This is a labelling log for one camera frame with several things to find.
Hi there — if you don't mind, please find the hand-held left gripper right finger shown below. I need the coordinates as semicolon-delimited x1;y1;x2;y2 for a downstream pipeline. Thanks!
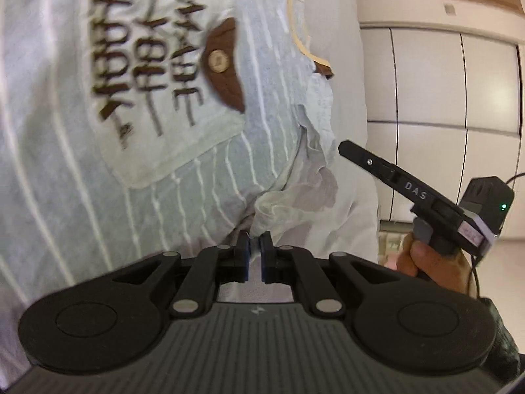
260;230;401;317

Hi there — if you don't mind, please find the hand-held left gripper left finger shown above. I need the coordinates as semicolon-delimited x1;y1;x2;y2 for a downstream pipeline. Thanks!
112;231;252;318

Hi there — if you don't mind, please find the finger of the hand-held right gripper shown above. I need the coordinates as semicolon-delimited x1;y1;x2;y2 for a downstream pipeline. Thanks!
338;140;401;188

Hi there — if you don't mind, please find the pale green striped shirt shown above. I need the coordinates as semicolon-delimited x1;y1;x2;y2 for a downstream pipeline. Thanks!
0;0;342;304

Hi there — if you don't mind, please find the person's right hand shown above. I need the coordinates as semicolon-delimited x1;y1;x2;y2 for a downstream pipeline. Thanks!
396;232;473;296

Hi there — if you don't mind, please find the white bed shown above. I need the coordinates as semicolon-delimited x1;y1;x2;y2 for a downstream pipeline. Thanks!
305;0;384;264

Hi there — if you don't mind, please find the white wardrobe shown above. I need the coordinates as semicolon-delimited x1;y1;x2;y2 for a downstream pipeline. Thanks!
357;24;524;239

